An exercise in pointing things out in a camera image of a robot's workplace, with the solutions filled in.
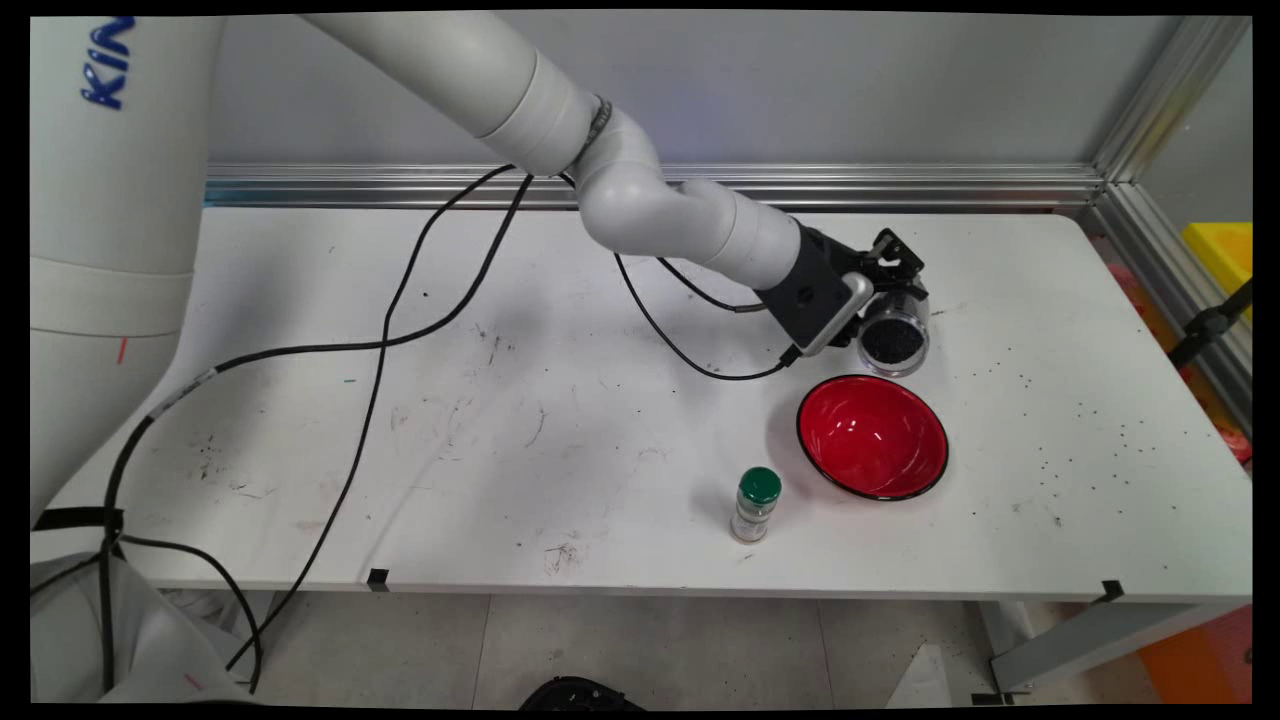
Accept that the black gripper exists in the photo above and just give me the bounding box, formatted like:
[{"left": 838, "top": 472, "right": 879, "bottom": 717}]
[{"left": 800, "top": 225, "right": 926, "bottom": 291}]

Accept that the clear jar with black grains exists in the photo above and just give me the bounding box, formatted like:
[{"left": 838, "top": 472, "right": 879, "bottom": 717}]
[{"left": 855, "top": 283, "right": 933, "bottom": 379}]

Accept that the red bowl with black rim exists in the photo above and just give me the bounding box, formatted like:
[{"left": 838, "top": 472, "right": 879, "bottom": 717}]
[{"left": 796, "top": 374, "right": 950, "bottom": 502}]

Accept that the small green-lid spice bottle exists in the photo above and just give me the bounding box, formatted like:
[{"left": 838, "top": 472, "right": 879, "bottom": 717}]
[{"left": 730, "top": 466, "right": 784, "bottom": 545}]

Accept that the yellow plastic box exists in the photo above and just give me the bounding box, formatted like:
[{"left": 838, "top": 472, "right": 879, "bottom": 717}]
[{"left": 1182, "top": 222, "right": 1253, "bottom": 321}]

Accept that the orange plastic crate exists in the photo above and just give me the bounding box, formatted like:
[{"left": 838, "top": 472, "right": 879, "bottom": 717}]
[{"left": 1135, "top": 605, "right": 1253, "bottom": 703}]

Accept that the round black object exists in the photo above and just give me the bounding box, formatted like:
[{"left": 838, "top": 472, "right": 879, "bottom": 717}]
[{"left": 518, "top": 676, "right": 646, "bottom": 711}]

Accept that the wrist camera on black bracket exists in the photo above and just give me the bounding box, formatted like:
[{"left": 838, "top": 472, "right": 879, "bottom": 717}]
[{"left": 757, "top": 222, "right": 878, "bottom": 359}]

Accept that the long aluminium frame rail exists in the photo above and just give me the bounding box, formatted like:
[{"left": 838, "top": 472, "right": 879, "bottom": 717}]
[{"left": 205, "top": 163, "right": 1106, "bottom": 213}]

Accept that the short aluminium frame rail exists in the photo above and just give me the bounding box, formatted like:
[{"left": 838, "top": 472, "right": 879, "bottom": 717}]
[{"left": 1085, "top": 183, "right": 1253, "bottom": 436}]

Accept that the aluminium frame post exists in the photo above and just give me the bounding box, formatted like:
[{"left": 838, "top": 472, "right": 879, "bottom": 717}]
[{"left": 1093, "top": 15, "right": 1251, "bottom": 186}]

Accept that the thin black cable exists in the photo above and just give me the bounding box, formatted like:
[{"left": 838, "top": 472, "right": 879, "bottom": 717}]
[{"left": 118, "top": 163, "right": 771, "bottom": 696}]

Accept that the black base cable strap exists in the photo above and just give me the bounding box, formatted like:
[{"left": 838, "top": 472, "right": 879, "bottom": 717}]
[{"left": 32, "top": 506, "right": 126, "bottom": 532}]

